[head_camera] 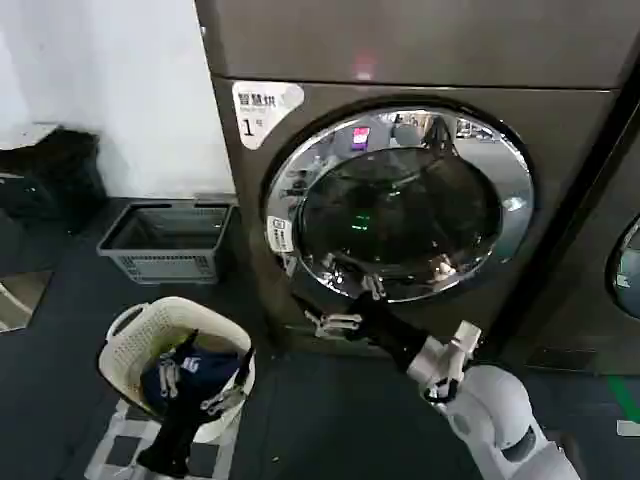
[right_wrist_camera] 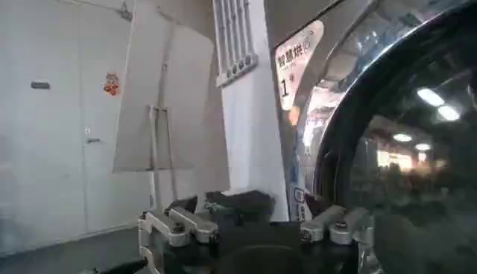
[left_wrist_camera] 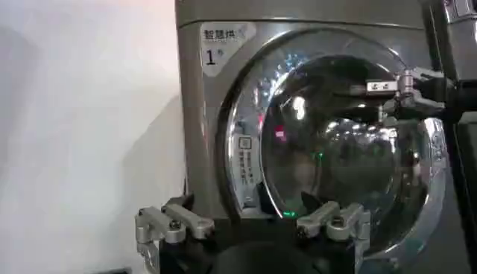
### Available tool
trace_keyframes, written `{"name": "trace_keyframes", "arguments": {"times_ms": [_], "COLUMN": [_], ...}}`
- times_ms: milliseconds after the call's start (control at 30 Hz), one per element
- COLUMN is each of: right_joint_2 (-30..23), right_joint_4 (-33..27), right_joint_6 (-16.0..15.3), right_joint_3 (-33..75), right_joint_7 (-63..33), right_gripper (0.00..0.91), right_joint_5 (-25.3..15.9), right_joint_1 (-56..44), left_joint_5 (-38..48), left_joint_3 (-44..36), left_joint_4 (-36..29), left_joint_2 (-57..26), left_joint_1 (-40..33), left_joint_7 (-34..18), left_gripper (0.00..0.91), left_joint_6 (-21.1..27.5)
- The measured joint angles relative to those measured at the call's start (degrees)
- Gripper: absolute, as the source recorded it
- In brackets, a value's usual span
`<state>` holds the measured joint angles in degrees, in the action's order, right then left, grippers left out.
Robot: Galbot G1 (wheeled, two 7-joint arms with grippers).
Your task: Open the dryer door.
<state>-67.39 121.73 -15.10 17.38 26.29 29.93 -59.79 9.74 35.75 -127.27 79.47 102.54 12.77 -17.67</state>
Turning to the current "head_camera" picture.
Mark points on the white printed dryer sticker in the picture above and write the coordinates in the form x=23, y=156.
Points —
x=260, y=107

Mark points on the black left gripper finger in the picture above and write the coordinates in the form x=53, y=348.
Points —
x=225, y=398
x=170, y=375

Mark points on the black and white checkered mat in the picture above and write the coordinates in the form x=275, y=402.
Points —
x=120, y=445

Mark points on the small white door label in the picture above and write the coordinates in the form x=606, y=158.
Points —
x=280, y=235

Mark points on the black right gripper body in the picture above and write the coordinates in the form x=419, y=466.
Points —
x=387, y=330

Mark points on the navy blue garment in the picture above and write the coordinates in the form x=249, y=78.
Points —
x=205, y=367

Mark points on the grey plastic crate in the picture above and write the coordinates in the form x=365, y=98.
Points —
x=150, y=260

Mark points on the white perforated laundry basket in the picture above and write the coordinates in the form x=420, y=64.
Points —
x=145, y=330

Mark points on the round glass dryer door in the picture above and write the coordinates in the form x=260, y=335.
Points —
x=400, y=210

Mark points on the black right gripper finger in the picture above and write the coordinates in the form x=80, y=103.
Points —
x=374, y=287
x=335, y=322

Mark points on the black bags pile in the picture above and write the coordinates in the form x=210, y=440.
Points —
x=55, y=175

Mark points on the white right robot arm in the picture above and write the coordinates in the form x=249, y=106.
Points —
x=495, y=400

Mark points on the grey dryer with dark edge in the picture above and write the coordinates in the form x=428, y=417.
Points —
x=575, y=280

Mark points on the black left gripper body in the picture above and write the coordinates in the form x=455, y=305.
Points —
x=172, y=432

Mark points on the grey front-load dryer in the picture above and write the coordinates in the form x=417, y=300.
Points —
x=400, y=45

